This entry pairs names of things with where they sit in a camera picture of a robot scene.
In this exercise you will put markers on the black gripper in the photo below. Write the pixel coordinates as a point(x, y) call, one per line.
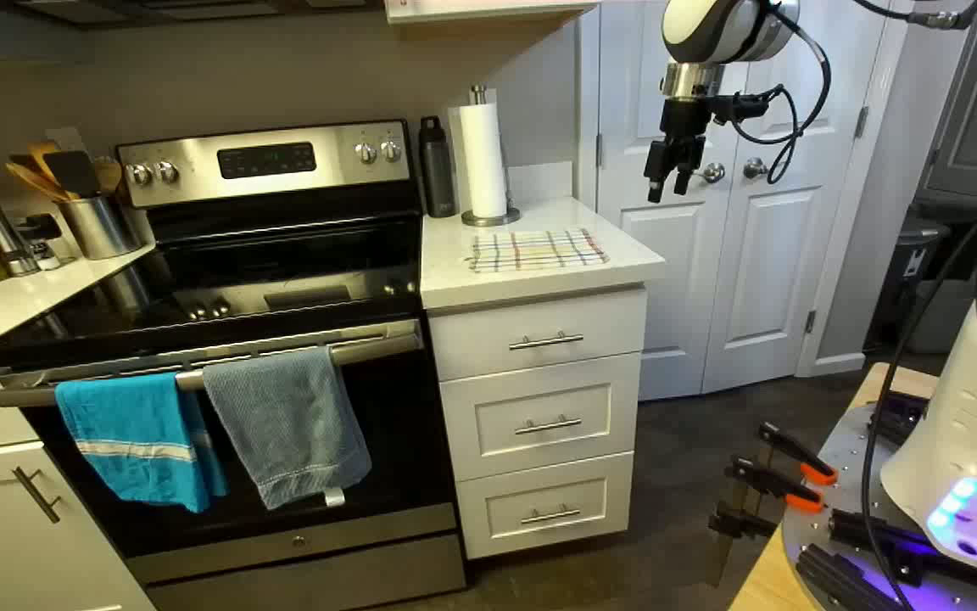
point(682, 135)

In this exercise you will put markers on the white drawer with cutlery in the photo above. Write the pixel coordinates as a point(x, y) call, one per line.
point(475, 337)

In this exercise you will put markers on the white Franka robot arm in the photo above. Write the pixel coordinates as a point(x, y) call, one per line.
point(726, 28)

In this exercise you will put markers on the white chest of drawers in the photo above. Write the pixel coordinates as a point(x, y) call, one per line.
point(541, 452)

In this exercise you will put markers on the white tall panelled drawer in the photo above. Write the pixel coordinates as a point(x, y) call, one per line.
point(475, 421)

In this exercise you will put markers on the white short panelled drawer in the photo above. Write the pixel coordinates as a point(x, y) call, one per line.
point(501, 511)

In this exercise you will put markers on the silver door knob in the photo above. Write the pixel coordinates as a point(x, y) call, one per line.
point(715, 174)

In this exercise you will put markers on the silver door lever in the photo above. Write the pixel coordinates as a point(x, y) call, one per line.
point(759, 167)

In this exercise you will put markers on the white panelled door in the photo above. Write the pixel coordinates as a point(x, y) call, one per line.
point(783, 258)
point(635, 283)

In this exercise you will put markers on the silver paper towel holder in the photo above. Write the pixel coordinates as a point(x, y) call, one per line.
point(489, 216)

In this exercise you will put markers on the white paper towel roll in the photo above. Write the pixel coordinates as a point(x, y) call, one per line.
point(480, 156)

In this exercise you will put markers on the black water bottle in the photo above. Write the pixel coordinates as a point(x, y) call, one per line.
point(435, 171)

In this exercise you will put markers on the dark trash bin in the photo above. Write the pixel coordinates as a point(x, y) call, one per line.
point(913, 274)

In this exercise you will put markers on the silver stove knob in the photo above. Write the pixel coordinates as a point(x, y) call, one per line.
point(140, 174)
point(365, 149)
point(393, 149)
point(169, 171)

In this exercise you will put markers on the black clamp with orange tip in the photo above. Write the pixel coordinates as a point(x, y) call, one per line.
point(774, 484)
point(795, 450)

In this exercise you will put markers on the metal robot mounting plate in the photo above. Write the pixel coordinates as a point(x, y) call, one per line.
point(849, 475)

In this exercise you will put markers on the plain black clamp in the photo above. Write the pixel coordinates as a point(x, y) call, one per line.
point(746, 523)

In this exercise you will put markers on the stainless steel electric stove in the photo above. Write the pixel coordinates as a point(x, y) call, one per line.
point(287, 294)

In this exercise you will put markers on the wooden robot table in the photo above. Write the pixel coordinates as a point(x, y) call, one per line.
point(764, 580)

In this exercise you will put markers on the grey blue hand towel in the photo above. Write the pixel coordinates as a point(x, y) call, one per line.
point(287, 426)

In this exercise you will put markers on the dark range hood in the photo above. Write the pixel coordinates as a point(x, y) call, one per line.
point(172, 7)

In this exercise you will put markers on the bright blue striped towel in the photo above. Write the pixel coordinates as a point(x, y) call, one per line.
point(134, 435)

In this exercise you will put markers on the black spatula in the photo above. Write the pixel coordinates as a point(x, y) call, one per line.
point(72, 171)

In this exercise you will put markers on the wooden spatula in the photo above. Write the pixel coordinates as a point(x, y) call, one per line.
point(41, 149)

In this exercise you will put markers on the wooden spoon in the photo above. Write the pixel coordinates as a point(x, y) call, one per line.
point(36, 180)

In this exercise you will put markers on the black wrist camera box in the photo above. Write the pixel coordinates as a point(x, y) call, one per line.
point(749, 105)

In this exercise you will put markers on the white wall cabinet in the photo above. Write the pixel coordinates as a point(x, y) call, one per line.
point(475, 7)

